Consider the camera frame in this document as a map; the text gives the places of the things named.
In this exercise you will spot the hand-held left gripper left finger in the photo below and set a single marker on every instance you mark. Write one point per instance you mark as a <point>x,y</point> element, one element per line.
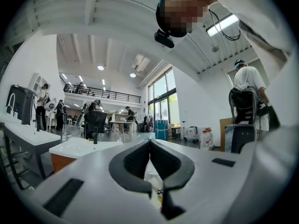
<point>98,183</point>

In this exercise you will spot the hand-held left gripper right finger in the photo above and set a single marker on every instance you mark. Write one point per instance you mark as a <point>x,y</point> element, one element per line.
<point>210,183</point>

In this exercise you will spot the wooden vanity with white sink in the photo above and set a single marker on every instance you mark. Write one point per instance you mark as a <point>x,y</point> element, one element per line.
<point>77,148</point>

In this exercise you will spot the clear water bottles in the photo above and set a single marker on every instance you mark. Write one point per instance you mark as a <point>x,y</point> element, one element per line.
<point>207,139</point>

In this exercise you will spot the black faucet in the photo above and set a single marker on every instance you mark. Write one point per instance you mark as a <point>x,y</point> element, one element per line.
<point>38,123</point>
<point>95,135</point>

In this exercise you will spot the wooden board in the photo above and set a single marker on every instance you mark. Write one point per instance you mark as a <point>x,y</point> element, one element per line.
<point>222,134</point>

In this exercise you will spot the silver suitcase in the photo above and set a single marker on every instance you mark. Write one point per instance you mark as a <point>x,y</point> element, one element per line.
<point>193,134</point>

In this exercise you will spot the black office chair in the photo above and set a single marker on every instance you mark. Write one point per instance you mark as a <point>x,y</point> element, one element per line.
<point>95,122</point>

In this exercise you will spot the white table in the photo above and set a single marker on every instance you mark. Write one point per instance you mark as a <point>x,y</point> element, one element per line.
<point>120,122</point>

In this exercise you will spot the black balcony railing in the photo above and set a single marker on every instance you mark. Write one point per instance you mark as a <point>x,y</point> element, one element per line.
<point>105,94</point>

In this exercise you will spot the glass window doors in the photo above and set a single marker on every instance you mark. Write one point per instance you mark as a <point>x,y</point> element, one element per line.
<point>163,94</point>

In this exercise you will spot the black cabinet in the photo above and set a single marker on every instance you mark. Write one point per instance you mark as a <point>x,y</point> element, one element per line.
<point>22,104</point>

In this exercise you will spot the ceiling air conditioner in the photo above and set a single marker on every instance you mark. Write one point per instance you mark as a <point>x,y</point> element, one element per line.
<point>141,63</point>

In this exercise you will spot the rectangular ceiling light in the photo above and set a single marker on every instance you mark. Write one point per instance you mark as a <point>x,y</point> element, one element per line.
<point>223,24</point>

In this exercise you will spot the person's head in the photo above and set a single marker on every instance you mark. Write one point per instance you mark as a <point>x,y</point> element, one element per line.
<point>182,10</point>

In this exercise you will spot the person's light shirt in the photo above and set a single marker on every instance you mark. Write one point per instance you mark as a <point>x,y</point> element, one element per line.
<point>252,10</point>

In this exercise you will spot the grey frame vanity white sink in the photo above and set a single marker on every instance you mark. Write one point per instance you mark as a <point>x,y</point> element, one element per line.
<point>30,136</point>

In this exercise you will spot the black head camera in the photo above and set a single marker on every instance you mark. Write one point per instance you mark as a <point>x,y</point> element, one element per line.
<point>164,38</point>

